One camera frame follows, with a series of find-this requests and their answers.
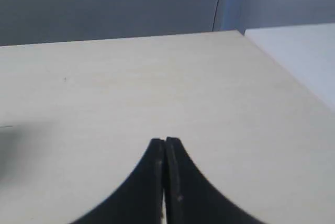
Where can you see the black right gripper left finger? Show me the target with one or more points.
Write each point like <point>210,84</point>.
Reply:
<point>139,198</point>

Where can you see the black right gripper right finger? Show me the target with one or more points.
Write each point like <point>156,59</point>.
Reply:
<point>190,197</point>

